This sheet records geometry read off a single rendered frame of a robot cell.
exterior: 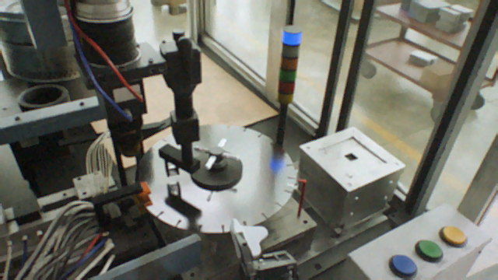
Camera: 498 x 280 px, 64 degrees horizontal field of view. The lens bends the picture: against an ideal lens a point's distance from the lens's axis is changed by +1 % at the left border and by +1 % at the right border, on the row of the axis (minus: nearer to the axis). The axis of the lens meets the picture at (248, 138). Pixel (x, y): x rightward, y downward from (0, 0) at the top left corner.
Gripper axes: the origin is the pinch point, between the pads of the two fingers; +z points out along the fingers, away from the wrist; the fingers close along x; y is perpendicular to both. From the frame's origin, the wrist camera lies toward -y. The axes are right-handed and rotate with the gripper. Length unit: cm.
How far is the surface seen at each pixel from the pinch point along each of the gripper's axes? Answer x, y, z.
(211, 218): 8.1, -3.1, 1.2
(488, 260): -55, 131, 74
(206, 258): -1.0, -4.3, 5.6
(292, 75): 33.5, 23.4, 21.9
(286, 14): 53, 33, 46
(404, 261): -2.7, 29.1, -9.0
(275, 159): 15.3, 13.8, 11.9
